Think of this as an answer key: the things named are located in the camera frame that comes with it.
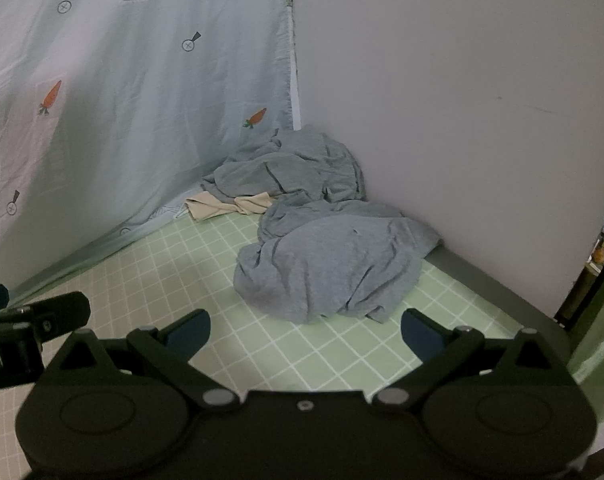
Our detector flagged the blurred colourful items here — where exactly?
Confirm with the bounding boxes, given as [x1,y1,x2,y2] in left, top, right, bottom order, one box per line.
[586,209,604,273]

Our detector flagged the large grey garment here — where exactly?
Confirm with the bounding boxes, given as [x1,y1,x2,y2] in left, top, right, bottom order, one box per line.
[233,199,443,324]

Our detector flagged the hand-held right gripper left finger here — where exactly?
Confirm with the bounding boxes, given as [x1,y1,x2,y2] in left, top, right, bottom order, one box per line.
[54,309,243,412]

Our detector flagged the crumpled grey garment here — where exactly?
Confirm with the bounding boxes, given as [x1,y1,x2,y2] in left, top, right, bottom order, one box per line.
[200,125,367,207]

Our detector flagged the grey bed frame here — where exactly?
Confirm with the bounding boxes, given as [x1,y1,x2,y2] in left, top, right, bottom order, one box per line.
[424,245,568,332]

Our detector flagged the carrot print pale curtain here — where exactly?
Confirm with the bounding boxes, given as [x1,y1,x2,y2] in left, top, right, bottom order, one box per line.
[0,0,303,307]

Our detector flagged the beige garment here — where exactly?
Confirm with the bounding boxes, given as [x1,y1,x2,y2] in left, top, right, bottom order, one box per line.
[184,191,275,222]

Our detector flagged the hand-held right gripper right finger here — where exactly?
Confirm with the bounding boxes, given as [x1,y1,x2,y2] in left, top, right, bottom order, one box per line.
[373,308,560,411]

